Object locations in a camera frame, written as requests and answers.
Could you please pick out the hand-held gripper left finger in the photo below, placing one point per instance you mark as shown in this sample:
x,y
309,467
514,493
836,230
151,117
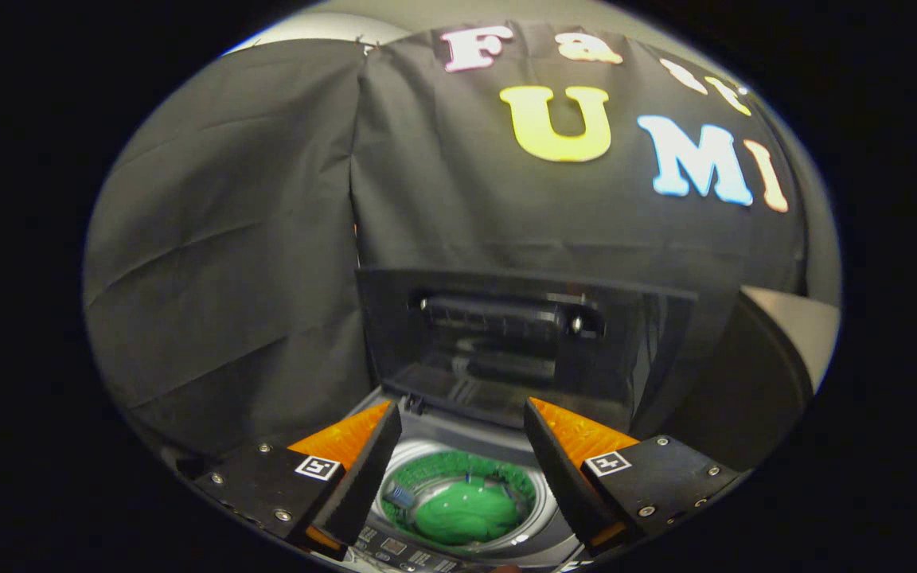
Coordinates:
x,y
363,477

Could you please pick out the black backdrop cloth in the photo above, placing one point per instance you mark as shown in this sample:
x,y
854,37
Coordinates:
x,y
228,263

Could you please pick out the green polo shirt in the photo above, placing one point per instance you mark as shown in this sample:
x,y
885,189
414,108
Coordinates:
x,y
462,513

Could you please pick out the beige cabinet with dark frame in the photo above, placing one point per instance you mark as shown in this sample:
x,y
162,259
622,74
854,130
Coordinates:
x,y
753,382

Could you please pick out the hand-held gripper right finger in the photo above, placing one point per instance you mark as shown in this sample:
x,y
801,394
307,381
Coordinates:
x,y
558,477

